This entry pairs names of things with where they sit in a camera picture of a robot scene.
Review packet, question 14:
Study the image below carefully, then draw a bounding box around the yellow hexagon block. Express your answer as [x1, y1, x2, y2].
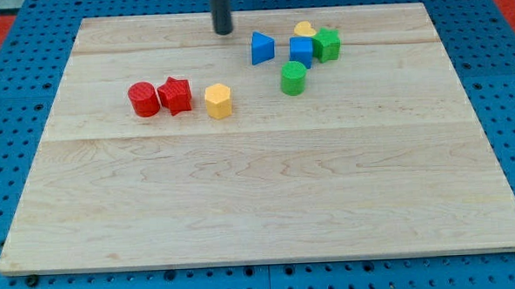
[204, 84, 232, 119]

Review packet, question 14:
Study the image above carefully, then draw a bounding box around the green star block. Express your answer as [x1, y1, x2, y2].
[312, 27, 341, 64]

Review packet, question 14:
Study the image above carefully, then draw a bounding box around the yellow heart block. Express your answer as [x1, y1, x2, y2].
[293, 20, 317, 37]

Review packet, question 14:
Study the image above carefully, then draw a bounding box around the red cylinder block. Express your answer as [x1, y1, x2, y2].
[127, 82, 160, 118]

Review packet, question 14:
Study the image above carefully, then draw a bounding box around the blue triangle block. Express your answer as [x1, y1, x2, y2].
[251, 31, 275, 65]

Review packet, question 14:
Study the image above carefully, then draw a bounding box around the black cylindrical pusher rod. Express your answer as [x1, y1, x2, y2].
[210, 0, 233, 36]

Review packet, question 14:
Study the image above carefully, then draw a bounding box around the red star block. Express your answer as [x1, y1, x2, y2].
[157, 77, 192, 116]

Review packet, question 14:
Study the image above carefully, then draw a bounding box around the green cylinder block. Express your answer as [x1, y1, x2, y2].
[280, 61, 307, 96]

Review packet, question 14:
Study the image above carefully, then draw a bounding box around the light wooden board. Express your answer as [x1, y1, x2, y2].
[0, 3, 515, 276]

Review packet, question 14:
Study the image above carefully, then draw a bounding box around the blue cube block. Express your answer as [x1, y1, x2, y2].
[289, 37, 313, 69]

